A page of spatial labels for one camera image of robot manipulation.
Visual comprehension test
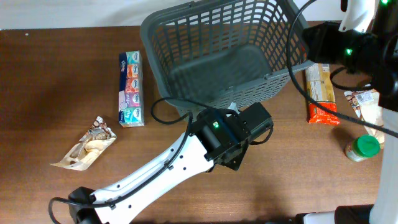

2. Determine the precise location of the brown snack pouch left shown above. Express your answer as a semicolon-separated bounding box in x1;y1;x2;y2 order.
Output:
50;116;117;171

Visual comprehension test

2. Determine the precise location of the white rice pouch right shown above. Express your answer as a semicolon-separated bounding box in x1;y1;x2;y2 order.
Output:
344;90;384;127

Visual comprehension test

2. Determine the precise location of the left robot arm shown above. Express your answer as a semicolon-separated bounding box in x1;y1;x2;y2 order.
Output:
68;103;273;223

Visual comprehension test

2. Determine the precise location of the grey plastic shopping basket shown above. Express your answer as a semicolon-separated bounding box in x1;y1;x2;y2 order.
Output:
140;0;312;114

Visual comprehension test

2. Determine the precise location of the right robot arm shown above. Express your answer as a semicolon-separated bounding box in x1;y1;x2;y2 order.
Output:
302;1;397;223

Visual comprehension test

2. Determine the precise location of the green lidded jar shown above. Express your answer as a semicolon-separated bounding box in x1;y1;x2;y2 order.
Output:
345;135;381;162

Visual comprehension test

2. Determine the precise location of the orange spaghetti pasta packet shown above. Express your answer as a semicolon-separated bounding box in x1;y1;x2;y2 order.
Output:
305;63;340;126

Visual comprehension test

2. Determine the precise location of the Kleenex tissue multipack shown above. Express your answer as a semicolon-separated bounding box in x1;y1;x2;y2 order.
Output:
118;51;144;128

